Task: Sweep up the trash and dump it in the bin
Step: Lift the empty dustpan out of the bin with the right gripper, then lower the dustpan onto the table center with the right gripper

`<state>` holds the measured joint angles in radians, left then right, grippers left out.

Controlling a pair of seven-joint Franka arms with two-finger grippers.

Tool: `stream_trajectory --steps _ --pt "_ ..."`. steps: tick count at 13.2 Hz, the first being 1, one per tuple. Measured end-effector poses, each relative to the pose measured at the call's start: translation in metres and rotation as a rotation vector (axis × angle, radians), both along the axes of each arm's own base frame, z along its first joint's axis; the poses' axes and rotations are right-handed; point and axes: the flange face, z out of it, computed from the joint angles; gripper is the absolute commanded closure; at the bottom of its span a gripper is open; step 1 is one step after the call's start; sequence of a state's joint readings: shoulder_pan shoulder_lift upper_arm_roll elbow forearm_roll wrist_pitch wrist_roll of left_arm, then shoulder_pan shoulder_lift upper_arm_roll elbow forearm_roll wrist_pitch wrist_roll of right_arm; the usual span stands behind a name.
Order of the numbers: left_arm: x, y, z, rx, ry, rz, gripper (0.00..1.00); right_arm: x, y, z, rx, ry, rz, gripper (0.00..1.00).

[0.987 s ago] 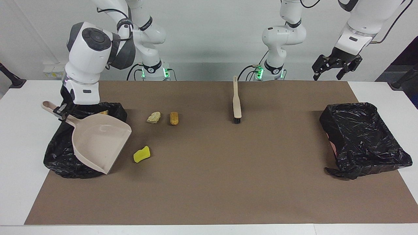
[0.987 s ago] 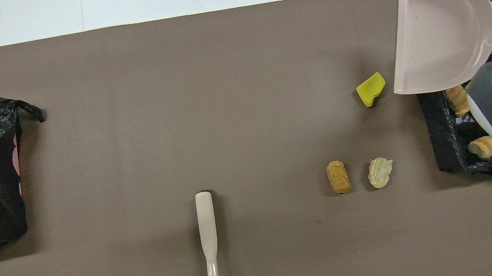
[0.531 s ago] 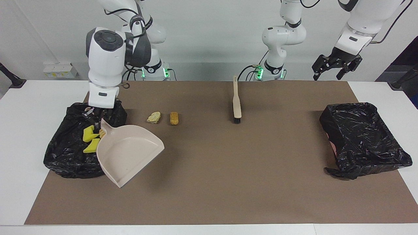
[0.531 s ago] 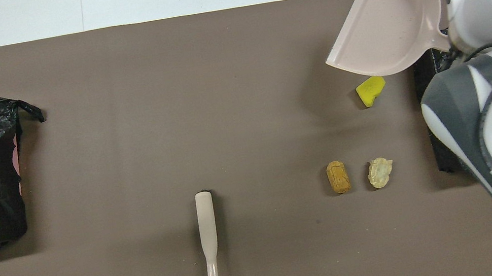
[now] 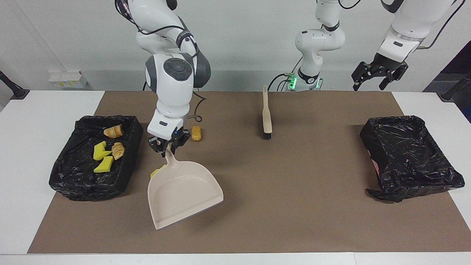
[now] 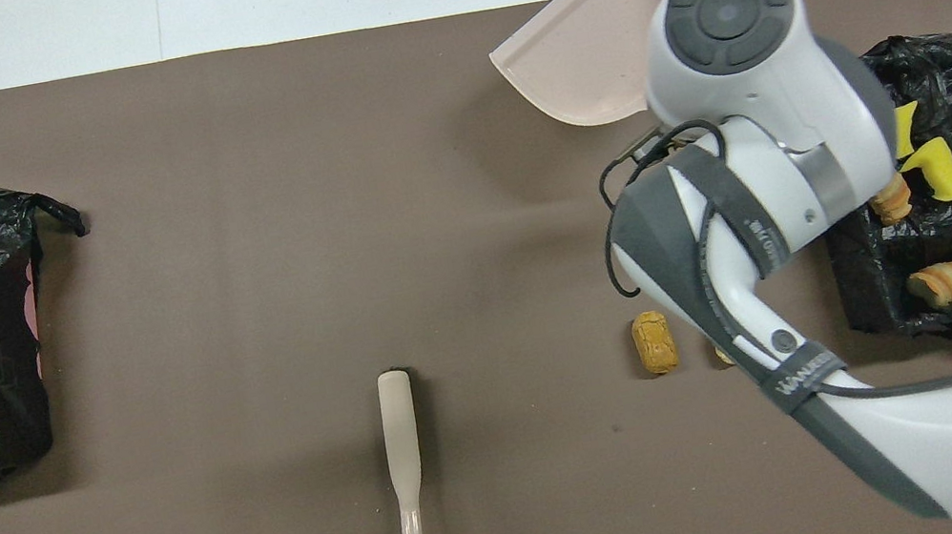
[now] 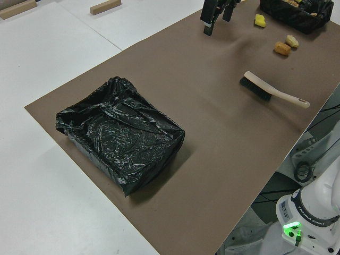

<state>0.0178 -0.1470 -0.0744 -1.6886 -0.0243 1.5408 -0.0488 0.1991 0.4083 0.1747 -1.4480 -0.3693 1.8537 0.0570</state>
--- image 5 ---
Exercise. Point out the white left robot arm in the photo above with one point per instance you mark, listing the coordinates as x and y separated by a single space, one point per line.
320 40

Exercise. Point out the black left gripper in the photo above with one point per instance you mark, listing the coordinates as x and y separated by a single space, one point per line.
390 66

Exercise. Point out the white wall socket box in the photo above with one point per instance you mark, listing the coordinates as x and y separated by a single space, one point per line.
68 80

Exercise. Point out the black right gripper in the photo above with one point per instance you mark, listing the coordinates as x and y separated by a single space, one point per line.
182 138

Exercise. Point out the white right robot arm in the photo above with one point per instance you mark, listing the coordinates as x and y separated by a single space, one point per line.
171 92

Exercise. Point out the brown table mat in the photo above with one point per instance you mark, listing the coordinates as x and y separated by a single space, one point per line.
294 221

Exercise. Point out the beige plastic dustpan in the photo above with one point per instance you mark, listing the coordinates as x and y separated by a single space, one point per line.
180 195

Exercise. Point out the yellow sponge piece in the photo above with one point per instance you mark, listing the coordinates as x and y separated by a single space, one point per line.
104 165
154 172
99 151

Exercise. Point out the pale pastry chunk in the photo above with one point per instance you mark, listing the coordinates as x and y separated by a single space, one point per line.
118 151

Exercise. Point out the striped orange croissant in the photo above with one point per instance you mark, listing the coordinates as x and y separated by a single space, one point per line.
113 131

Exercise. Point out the brown bread roll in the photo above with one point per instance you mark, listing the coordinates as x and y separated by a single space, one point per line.
196 133

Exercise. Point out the beige hand brush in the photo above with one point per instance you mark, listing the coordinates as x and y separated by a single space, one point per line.
267 117

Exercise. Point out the black stand leg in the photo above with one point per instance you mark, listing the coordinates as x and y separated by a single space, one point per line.
18 94
447 95

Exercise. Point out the black bag lined bin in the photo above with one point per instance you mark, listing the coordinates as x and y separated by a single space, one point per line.
408 154
121 176

